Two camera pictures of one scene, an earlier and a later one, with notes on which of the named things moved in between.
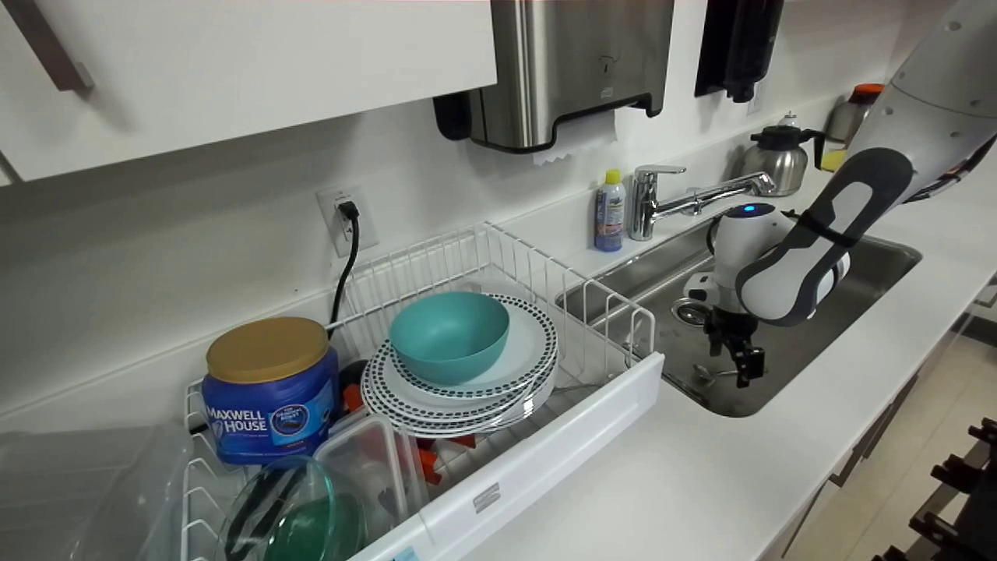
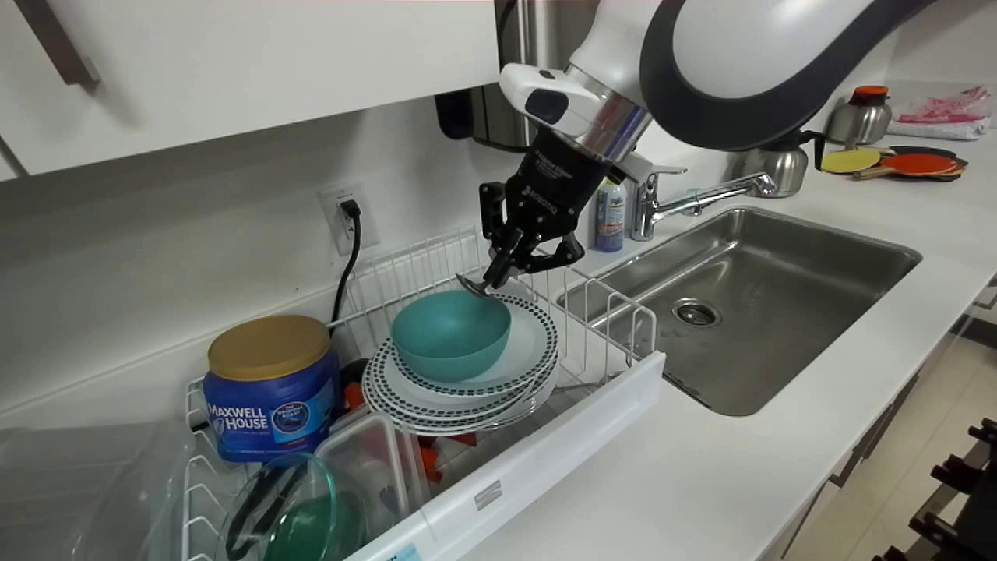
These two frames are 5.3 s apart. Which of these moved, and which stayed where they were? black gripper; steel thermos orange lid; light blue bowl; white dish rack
Moved: black gripper
Stayed: steel thermos orange lid; light blue bowl; white dish rack
